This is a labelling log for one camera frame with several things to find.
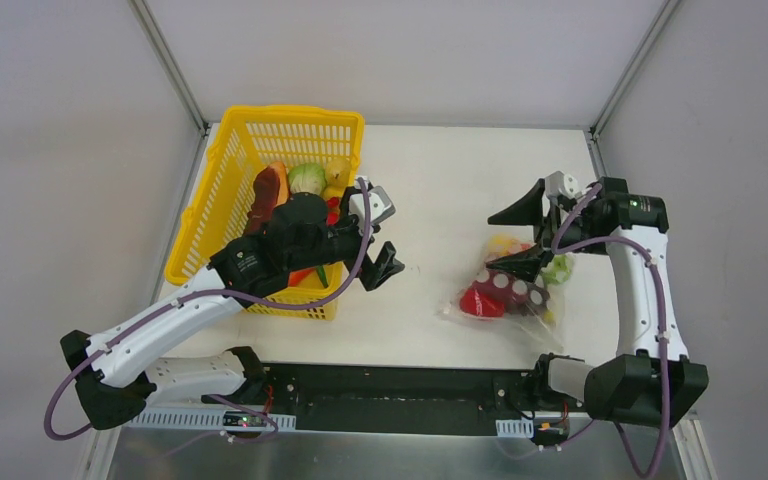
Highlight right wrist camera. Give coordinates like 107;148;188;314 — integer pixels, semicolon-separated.
544;171;582;201

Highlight red chili pepper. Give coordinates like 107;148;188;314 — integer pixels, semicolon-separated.
326;197;341;226

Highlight green apple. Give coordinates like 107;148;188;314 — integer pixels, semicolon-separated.
540;254;574;286

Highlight red bell pepper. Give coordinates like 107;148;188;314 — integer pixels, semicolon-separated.
458;287;506;318

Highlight orange pumpkin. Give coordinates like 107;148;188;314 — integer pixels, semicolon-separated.
511;242;540;258

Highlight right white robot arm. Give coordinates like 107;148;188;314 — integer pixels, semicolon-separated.
486;171;709;428

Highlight papaya slice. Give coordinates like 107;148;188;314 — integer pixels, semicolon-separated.
243;161;290;235

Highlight yellow lemon fruit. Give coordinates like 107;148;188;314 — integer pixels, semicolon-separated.
486;234;520;258

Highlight green cabbage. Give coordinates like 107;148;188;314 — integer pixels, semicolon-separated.
288;163;327;195

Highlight dark purple grapes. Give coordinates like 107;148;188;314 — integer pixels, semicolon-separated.
472;269;550;316

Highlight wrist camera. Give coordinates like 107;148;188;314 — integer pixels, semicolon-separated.
544;171;582;201
347;176;396;229

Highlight clear zip top bag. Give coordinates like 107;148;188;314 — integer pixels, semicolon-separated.
440;254;575;355

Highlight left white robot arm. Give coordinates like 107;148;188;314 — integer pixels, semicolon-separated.
61;187;404;430

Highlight yellow pear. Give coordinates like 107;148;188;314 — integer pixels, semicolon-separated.
323;158;352;199

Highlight green chili pepper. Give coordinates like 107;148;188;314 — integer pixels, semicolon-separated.
315;265;330;288

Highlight yellow plastic basket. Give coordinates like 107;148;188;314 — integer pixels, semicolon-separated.
164;105;365;311

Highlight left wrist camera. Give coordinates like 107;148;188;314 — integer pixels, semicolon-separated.
347;176;396;229

